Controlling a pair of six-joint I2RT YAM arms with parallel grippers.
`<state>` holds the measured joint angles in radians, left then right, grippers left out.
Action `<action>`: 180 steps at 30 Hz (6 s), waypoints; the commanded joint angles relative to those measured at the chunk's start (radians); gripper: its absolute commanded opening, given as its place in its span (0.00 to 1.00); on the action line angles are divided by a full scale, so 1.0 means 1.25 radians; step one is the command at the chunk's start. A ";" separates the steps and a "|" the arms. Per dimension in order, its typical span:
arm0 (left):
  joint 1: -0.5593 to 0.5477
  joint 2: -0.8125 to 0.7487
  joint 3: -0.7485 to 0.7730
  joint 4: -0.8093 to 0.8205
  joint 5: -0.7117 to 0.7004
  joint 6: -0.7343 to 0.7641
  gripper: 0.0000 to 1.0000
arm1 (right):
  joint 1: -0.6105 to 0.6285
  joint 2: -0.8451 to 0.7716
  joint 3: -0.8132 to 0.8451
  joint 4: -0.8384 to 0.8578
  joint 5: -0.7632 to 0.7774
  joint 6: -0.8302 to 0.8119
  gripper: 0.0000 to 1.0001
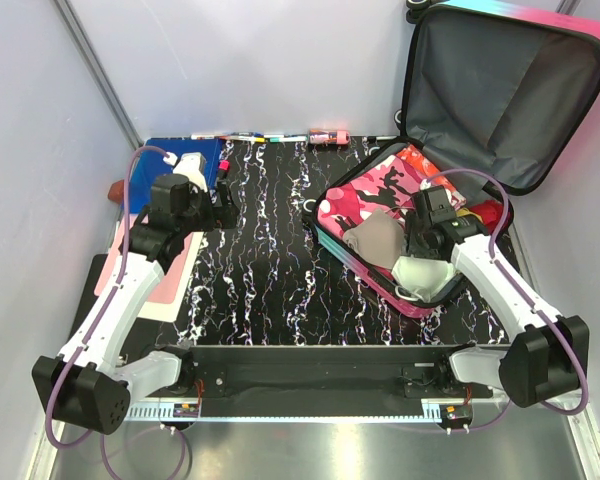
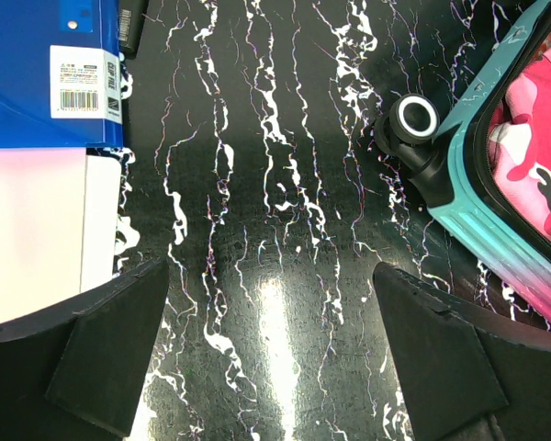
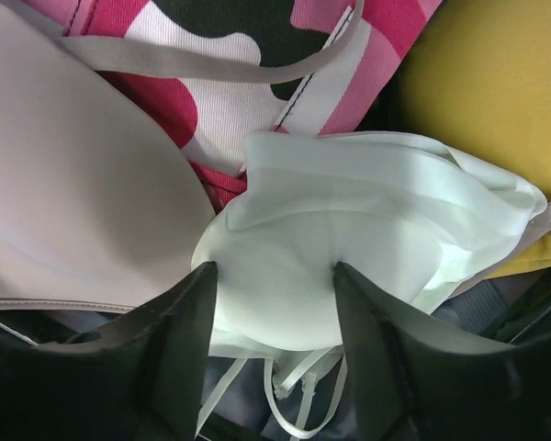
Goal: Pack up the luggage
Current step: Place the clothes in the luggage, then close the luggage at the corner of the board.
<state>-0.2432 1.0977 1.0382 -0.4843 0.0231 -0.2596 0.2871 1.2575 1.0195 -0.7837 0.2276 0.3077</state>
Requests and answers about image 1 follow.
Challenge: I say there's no yellow bra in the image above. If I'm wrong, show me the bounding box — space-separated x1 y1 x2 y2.
456 208 482 223

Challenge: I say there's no white bra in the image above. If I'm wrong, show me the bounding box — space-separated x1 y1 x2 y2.
391 256 456 303

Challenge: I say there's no brown red round object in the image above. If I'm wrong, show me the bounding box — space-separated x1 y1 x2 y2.
107 180 124 205

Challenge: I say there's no teal capped marker pen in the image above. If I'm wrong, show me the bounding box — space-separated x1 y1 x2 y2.
263 134 307 143

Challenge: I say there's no aluminium rail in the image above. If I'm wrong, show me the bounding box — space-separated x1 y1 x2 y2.
129 363 591 424

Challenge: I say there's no pink teal hardshell suitcase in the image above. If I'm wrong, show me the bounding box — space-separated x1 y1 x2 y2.
308 1 600 318

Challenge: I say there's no purple cable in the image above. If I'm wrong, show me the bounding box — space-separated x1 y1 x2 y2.
45 145 187 480
422 167 590 431

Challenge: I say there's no red lace bra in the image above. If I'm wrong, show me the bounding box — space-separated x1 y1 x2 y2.
468 199 513 234

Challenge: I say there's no blue folder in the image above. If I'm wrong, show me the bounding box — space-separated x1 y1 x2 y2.
129 138 224 214

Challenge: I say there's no pink camouflage garment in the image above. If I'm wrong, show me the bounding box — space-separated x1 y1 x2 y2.
317 152 467 251

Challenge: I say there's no beige bra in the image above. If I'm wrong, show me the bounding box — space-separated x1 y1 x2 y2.
342 209 406 270

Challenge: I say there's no orange white shirt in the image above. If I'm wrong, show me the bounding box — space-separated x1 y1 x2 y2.
396 145 456 193

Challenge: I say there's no pink patterned tube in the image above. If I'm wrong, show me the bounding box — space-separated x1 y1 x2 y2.
308 129 350 146

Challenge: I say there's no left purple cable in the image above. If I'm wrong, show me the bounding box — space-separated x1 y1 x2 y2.
45 145 187 480

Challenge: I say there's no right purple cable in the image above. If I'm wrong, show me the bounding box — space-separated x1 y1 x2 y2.
422 167 590 431

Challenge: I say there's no pink white board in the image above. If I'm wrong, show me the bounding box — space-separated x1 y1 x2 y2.
93 221 204 323

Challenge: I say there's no colourful marker pen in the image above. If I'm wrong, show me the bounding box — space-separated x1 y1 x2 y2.
218 132 266 143

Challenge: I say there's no red capped black marker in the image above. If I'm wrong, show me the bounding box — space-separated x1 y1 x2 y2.
216 160 230 181

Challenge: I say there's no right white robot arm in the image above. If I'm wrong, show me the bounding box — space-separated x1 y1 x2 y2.
412 185 589 415

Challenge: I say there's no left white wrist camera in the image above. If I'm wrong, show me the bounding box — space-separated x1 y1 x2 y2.
163 152 208 192

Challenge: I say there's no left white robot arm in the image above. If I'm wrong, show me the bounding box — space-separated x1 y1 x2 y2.
32 173 239 435

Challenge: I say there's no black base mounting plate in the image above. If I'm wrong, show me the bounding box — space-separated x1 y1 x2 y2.
124 344 494 401

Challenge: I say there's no black tape roll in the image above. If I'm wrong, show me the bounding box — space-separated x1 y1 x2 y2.
302 199 316 213

